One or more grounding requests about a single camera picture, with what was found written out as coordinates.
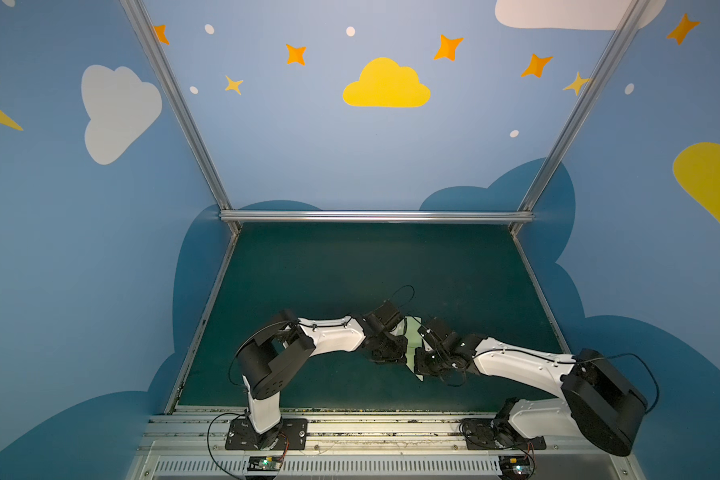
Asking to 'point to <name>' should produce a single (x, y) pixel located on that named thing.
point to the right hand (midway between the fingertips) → (413, 365)
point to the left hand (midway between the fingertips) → (411, 363)
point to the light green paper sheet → (414, 336)
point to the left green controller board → (264, 463)
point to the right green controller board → (515, 466)
